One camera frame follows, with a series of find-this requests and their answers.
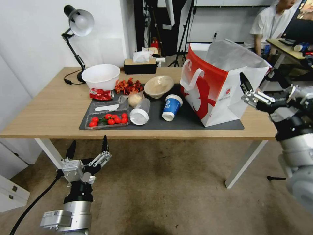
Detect blue white paper cup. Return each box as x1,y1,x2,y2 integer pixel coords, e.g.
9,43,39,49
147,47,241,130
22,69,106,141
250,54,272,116
162,94,184,122

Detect black computer monitor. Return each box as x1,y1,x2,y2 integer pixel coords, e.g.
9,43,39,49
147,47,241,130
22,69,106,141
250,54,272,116
280,0,313,41

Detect wooden table with white legs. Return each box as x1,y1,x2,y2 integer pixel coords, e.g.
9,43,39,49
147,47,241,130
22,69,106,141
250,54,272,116
0,66,282,189

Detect black lamp power cable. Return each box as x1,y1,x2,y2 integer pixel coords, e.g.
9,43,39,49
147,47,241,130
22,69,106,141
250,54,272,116
64,68,85,85

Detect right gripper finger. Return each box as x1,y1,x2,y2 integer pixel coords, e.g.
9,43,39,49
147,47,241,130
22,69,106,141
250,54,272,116
266,70,313,106
239,72,276,106

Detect person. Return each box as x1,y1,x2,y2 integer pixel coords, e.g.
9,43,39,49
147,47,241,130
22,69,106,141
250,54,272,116
244,0,304,56

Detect red white food delivery bag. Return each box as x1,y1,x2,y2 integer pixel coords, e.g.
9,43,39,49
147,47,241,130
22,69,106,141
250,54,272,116
180,40,272,128

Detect large white plastic bowl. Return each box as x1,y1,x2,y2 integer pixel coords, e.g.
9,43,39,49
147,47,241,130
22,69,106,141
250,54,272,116
81,64,121,90

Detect black desk lamp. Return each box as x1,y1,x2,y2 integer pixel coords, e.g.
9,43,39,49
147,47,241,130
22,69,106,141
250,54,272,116
61,5,95,84

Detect beige paper bowl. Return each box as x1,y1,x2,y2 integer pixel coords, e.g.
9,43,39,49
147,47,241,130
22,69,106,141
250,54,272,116
143,75,175,99

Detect blue drink can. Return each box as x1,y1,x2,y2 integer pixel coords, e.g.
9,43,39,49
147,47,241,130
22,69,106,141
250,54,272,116
293,42,311,52

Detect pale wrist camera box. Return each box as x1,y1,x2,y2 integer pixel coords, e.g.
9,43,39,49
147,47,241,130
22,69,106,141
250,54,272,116
61,159,85,182

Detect wooden office desk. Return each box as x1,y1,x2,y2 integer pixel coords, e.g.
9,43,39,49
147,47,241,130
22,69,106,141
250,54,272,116
265,38,313,74

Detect clear plastic cup with lid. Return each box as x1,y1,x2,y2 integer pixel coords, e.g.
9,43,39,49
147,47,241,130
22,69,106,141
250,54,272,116
129,97,151,126

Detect white storage cabinet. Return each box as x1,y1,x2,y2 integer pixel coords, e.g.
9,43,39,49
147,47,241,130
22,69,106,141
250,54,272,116
0,138,43,213

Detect black robot wrist cable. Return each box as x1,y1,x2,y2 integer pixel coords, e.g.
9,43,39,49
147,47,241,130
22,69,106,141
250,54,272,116
9,170,65,235

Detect black tripod stand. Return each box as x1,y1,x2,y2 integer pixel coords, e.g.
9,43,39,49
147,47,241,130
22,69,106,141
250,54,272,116
167,0,197,68

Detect white tissue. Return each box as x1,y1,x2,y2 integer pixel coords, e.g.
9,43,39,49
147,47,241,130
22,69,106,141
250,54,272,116
133,48,155,63

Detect black tissue box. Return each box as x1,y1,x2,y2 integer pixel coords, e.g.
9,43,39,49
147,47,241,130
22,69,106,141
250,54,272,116
123,58,158,75

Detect red crumpled snack wrappers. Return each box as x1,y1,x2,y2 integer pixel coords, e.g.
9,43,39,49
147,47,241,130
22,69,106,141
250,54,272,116
115,78,144,95

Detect crushed red drink can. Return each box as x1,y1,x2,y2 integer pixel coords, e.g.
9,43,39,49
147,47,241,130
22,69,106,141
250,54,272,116
89,88,115,101

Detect clear plastic tomato tray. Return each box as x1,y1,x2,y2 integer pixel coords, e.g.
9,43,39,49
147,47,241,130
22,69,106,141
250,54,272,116
85,110,131,131

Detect dark grey table mat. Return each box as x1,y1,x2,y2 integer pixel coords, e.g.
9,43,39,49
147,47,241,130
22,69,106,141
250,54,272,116
79,83,245,131

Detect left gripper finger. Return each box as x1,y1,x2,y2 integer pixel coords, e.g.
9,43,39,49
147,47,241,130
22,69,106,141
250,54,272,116
88,135,112,168
60,140,77,164

